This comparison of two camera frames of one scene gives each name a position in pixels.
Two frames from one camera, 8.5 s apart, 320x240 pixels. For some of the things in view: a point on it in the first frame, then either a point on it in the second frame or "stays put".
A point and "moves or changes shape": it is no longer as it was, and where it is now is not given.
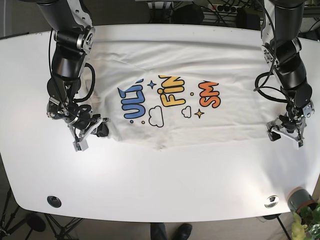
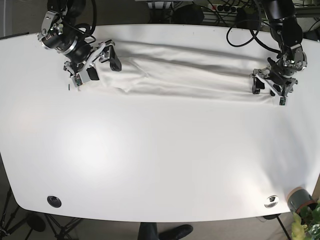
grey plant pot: (300, 197) stays put
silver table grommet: (271, 201) stays put
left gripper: (76, 115) -> (81, 64)
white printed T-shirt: (168, 90) moves or changes shape
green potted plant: (306, 225) stays put
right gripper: (294, 119) -> (283, 70)
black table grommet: (54, 201) stays put
